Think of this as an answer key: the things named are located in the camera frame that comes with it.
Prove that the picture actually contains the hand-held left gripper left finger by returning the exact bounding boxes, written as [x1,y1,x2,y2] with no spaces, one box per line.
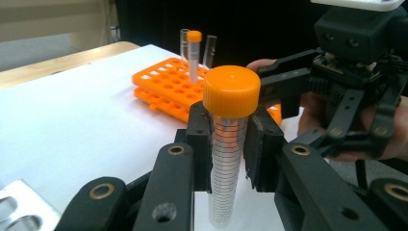
[174,101,214,193]

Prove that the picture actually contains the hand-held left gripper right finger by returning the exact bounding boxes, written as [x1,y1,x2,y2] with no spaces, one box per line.
[242,105,286,193]

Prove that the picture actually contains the orange cap clear tube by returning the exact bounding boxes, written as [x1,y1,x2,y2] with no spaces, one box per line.
[202,64,262,229]
[187,30,203,85]

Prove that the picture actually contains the orange plastic tube rack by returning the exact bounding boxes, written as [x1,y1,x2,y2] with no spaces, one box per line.
[131,57,284,127]

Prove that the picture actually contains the silver metal tube rack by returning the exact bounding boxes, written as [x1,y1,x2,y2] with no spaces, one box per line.
[0,179,63,231]

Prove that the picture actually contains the dark curtain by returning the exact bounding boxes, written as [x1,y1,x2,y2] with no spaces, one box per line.
[115,0,323,69]

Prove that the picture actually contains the white table board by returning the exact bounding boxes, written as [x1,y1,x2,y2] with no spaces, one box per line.
[0,43,304,231]

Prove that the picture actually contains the wooden table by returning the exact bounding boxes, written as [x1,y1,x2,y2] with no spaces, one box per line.
[0,40,141,90]

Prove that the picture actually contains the light wooden cabinet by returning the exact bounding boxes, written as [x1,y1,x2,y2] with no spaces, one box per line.
[0,0,114,52]

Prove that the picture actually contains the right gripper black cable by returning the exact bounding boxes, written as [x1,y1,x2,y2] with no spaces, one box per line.
[354,159,370,191]

